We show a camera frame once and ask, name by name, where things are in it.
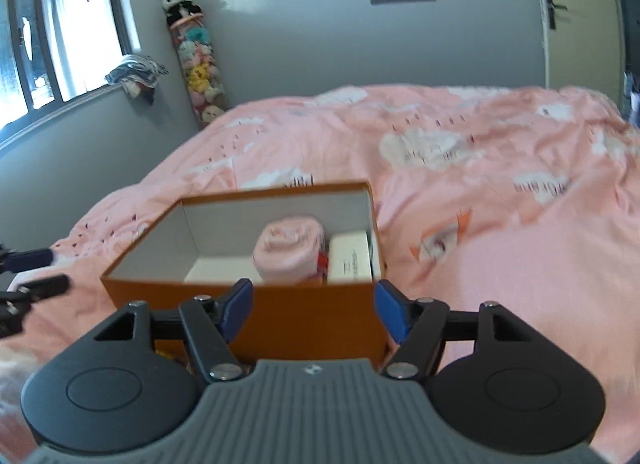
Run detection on window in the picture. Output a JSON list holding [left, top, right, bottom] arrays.
[[0, 0, 143, 130]]

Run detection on cream door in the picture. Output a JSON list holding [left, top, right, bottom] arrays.
[[530, 0, 628, 120]]

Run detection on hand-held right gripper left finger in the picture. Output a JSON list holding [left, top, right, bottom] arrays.
[[92, 278, 255, 384]]

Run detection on black door handle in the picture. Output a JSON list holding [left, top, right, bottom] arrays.
[[541, 0, 568, 30]]

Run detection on panda plush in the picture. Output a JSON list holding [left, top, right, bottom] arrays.
[[160, 0, 203, 28]]

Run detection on hanging column of plush toys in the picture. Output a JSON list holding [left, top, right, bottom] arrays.
[[167, 14, 231, 130]]

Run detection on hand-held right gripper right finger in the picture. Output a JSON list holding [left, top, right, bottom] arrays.
[[374, 279, 536, 380]]

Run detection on orange cardboard box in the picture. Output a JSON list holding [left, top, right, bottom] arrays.
[[100, 181, 391, 370]]

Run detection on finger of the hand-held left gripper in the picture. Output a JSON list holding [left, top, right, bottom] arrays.
[[0, 274, 71, 306], [0, 244, 56, 275]]

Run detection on pink plush pouch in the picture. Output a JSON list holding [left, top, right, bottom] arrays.
[[252, 214, 326, 285]]

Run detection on long white box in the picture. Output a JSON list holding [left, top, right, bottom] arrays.
[[326, 228, 382, 286]]

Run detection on clothes on windowsill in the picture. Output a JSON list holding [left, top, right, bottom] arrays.
[[104, 53, 171, 105]]

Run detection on pink cloud print duvet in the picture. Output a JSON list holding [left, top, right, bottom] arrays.
[[0, 84, 640, 464]]

